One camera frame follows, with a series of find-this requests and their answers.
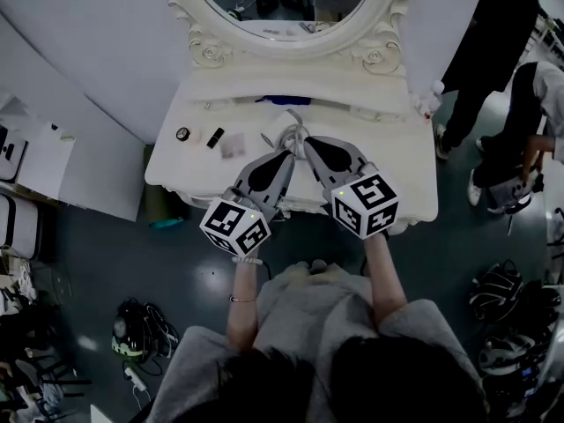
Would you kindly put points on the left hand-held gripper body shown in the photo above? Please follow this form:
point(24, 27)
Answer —
point(260, 179)

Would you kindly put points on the white-framed oval mirror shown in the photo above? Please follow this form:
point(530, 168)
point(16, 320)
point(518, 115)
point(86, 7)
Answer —
point(308, 44)

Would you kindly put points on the person's grey clothing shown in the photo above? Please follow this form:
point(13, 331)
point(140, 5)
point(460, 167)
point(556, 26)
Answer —
point(308, 306)

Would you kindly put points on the pile of black headsets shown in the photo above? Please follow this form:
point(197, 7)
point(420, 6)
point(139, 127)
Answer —
point(515, 306)

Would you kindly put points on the white appliance with black trim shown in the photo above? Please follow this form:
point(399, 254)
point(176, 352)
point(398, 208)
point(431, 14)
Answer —
point(17, 225)

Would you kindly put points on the thin metal bangle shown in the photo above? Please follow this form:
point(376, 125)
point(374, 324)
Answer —
point(242, 299)

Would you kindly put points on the small clear packet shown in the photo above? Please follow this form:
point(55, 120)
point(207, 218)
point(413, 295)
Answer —
point(232, 146)

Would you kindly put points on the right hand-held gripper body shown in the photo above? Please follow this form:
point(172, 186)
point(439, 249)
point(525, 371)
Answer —
point(339, 161)

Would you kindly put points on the dark green bin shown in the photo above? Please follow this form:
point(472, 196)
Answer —
point(164, 207)

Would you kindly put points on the black round jar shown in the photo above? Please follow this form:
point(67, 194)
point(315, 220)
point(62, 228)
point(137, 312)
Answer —
point(183, 134)

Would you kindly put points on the small white bottles with red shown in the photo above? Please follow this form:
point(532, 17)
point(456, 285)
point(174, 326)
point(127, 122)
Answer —
point(426, 100)

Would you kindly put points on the person's left forearm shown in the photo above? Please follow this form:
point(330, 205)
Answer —
point(242, 320)

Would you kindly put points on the blue cloth item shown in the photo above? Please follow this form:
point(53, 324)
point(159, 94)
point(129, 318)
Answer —
point(284, 100)

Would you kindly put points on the person's right forearm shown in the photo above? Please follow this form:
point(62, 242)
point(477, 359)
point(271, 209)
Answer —
point(384, 280)

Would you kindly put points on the white dressing table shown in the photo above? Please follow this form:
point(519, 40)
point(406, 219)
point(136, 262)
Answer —
point(370, 121)

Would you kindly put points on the white power strip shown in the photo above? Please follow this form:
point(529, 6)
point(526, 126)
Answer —
point(136, 380)

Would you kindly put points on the black lipstick tube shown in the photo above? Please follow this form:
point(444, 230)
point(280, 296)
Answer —
point(215, 138)

